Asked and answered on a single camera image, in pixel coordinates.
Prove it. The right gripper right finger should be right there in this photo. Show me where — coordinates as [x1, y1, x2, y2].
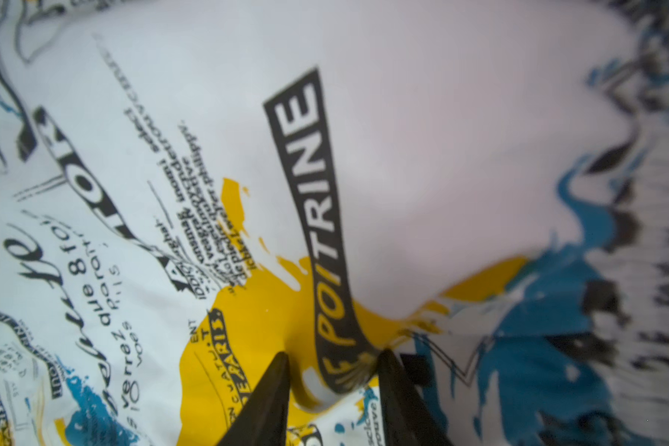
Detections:
[377, 349, 453, 446]

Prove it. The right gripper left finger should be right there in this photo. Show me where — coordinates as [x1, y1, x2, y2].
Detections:
[217, 352, 290, 446]

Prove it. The white yellow blue printed garment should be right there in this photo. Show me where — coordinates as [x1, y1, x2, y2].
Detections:
[0, 1, 669, 445]

